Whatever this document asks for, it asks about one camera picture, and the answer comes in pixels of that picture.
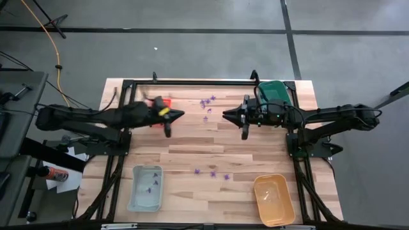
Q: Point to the yellow plastic bin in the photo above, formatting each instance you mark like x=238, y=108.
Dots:
x=278, y=211

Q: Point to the black clamp tool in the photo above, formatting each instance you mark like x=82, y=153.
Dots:
x=24, y=90

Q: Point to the white paper sheets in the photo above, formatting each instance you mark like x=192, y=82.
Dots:
x=72, y=182

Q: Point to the black slanted pole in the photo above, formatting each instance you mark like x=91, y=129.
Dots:
x=401, y=91

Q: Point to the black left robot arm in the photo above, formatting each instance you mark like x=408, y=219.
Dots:
x=80, y=116

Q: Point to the yellow tape tag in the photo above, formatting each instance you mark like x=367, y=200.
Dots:
x=164, y=111

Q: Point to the black caster wheel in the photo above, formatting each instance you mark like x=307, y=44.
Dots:
x=31, y=216

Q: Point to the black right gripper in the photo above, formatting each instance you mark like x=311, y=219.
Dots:
x=257, y=115

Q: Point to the teal plastic bin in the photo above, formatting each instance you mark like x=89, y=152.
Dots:
x=274, y=91

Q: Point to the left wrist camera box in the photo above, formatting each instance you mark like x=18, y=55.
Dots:
x=157, y=101

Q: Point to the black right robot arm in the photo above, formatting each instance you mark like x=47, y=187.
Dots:
x=335, y=113

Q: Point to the grey side table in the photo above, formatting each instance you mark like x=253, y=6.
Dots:
x=22, y=137

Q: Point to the orange and black can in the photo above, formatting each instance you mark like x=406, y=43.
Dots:
x=57, y=174

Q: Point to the black table edge bracket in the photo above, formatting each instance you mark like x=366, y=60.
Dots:
x=254, y=76
x=154, y=76

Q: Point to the black metal beam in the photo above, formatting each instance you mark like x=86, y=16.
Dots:
x=51, y=155

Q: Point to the black tripod stand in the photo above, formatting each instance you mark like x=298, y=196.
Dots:
x=52, y=23

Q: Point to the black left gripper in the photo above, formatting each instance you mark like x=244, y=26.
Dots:
x=153, y=116

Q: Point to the silver metal bracket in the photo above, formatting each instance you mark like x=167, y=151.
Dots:
x=297, y=227
x=118, y=226

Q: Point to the pale grey plastic bin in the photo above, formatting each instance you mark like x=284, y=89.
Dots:
x=140, y=201

